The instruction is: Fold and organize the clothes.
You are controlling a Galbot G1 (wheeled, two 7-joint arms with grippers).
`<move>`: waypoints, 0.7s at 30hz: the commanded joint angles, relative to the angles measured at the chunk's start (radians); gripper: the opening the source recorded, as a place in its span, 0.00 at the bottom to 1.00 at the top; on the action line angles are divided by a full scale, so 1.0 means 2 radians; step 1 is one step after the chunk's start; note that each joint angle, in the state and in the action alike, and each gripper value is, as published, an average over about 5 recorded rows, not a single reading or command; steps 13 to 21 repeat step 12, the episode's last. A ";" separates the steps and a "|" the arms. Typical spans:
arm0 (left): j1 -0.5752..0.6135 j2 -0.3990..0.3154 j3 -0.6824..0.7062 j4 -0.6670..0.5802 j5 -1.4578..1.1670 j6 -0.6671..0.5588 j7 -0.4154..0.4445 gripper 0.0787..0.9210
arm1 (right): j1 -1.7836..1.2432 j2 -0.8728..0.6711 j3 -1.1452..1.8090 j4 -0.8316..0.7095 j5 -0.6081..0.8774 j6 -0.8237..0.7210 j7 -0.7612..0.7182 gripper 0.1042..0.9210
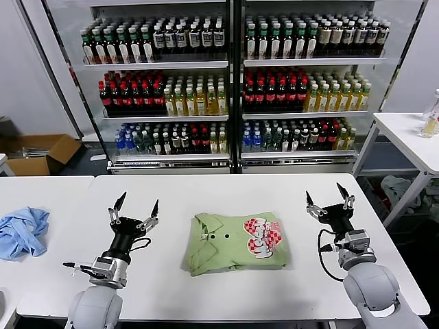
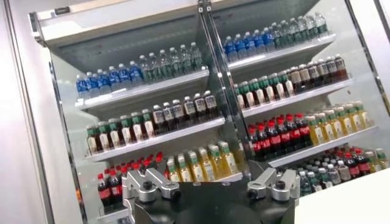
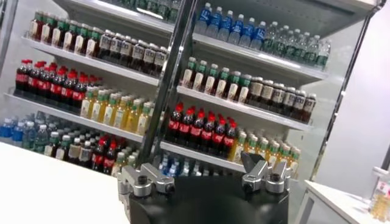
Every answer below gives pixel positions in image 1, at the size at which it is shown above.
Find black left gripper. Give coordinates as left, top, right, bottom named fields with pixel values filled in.
left=102, top=191, right=161, bottom=262

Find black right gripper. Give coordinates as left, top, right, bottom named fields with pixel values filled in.
left=304, top=182, right=357, bottom=241

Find light green polo shirt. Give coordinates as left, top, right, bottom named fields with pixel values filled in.
left=180, top=211, right=292, bottom=278

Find grey green clothes pile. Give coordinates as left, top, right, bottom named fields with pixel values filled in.
left=379, top=174, right=439, bottom=215

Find silver right wrist block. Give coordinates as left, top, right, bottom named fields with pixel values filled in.
left=337, top=230, right=375, bottom=269

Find silver wrist block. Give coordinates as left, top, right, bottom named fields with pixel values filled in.
left=337, top=230, right=375, bottom=269
left=89, top=255, right=130, bottom=288

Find silver left wrist block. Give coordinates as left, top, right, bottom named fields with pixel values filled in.
left=89, top=255, right=130, bottom=288

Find white side table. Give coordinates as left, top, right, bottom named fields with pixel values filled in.
left=351, top=112, right=439, bottom=229

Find open cardboard box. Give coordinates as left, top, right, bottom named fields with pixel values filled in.
left=5, top=134, right=82, bottom=176

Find crumpled light blue shirt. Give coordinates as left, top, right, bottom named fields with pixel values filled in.
left=0, top=206, right=51, bottom=262

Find metal rods bundle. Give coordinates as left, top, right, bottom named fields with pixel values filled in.
left=21, top=146, right=49, bottom=159

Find clear bottle yellow contents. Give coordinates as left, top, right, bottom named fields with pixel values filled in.
left=418, top=88, right=439, bottom=139

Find glass cooler door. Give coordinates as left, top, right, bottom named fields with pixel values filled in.
left=351, top=0, right=433, bottom=175
left=15, top=0, right=114, bottom=174

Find white stool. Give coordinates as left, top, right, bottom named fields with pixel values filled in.
left=0, top=153, right=16, bottom=177

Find drink cooler shelf unit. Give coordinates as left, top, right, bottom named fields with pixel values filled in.
left=239, top=0, right=388, bottom=174
left=81, top=0, right=233, bottom=175

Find green cap tea bottle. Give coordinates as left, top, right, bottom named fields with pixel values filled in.
left=80, top=29, right=95, bottom=65
left=128, top=27, right=143, bottom=64
left=245, top=23, right=259, bottom=60
left=270, top=23, right=283, bottom=60
left=306, top=23, right=319, bottom=59
left=92, top=29, right=108, bottom=65
left=141, top=27, right=156, bottom=64
left=294, top=23, right=308, bottom=59
left=257, top=23, right=271, bottom=60
left=282, top=23, right=296, bottom=60
left=116, top=27, right=132, bottom=64
left=104, top=28, right=119, bottom=65

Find dark bottle tan label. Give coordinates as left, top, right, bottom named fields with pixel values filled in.
left=329, top=21, right=344, bottom=58
left=317, top=21, right=331, bottom=58

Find dark bottle blue label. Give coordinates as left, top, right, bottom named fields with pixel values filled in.
left=175, top=23, right=189, bottom=56
left=354, top=21, right=368, bottom=57
left=152, top=24, right=165, bottom=56
left=213, top=22, right=226, bottom=55
left=164, top=24, right=177, bottom=56
left=200, top=23, right=214, bottom=55
left=366, top=21, right=379, bottom=56
left=377, top=21, right=391, bottom=56
left=188, top=23, right=201, bottom=55
left=342, top=21, right=355, bottom=57

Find thin left gripper cable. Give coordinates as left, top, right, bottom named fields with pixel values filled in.
left=132, top=236, right=152, bottom=252

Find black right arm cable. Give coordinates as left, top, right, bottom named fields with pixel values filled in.
left=317, top=228, right=346, bottom=284

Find left wrist block cable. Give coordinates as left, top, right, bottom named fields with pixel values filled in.
left=62, top=261, right=95, bottom=277

